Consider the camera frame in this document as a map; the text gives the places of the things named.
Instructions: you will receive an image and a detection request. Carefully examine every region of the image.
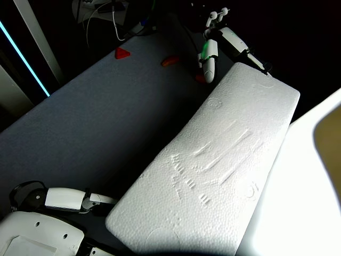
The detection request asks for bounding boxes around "white styrofoam lid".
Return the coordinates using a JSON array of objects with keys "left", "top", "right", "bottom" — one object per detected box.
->
[{"left": 105, "top": 62, "right": 301, "bottom": 255}]

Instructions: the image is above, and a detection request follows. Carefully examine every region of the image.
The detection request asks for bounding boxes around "orange toy carrot piece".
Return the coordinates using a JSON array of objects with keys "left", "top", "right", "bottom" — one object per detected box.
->
[{"left": 161, "top": 55, "right": 180, "bottom": 67}]

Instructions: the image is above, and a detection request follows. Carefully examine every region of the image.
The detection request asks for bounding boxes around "red triangle toy block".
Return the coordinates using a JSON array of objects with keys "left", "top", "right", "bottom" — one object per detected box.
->
[{"left": 115, "top": 47, "right": 132, "bottom": 60}]

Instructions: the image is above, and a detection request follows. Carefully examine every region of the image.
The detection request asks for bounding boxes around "grey table cloth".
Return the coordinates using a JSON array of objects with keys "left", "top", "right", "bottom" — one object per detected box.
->
[{"left": 0, "top": 13, "right": 240, "bottom": 256}]

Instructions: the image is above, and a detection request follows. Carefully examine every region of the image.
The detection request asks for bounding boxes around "large white rounded object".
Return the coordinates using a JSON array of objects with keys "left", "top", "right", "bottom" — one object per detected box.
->
[{"left": 236, "top": 86, "right": 341, "bottom": 256}]

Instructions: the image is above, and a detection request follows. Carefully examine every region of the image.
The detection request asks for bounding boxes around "cyan light strip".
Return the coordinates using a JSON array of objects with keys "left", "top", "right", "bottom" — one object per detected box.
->
[{"left": 0, "top": 20, "right": 51, "bottom": 97}]

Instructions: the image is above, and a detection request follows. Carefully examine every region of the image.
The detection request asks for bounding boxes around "white cable with adapter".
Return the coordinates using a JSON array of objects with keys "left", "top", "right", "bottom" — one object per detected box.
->
[{"left": 111, "top": 7, "right": 146, "bottom": 41}]

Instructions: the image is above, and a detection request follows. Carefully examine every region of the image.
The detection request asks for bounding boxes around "white post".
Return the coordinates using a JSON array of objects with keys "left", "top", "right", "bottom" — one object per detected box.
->
[{"left": 12, "top": 0, "right": 64, "bottom": 83}]

